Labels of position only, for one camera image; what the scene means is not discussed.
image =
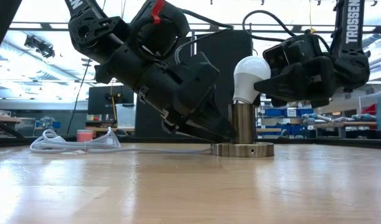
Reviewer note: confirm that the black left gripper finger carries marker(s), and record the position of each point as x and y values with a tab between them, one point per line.
206	124

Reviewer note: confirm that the white frosted lightbulb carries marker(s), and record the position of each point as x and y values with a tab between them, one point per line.
249	77

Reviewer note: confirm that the metal lamp base with socket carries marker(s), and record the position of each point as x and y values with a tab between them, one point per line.
241	149

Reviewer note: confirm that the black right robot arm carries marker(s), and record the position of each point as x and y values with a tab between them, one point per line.
352	46

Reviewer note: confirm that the blue storage bin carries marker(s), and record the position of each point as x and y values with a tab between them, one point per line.
305	111
274	112

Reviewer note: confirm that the clear plastic bin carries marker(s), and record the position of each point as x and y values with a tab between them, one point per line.
125	116

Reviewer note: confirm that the yellow upright tool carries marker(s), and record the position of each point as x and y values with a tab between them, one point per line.
113	105

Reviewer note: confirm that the background wooden workbench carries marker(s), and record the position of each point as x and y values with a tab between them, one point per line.
349	125

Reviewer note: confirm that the rack with red bins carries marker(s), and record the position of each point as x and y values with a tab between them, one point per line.
369	109

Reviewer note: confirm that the black monitor screen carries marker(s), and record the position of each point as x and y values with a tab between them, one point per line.
98	99

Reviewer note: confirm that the black ceiling-mounted device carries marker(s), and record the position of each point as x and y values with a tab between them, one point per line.
39	46

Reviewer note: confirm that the background desk with dark leg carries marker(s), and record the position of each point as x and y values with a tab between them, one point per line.
3	119

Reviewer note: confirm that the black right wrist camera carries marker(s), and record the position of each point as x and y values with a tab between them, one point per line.
290	51

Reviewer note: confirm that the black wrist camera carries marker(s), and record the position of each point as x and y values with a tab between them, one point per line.
159	37
290	51

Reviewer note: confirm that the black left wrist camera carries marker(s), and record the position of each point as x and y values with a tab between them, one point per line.
159	37

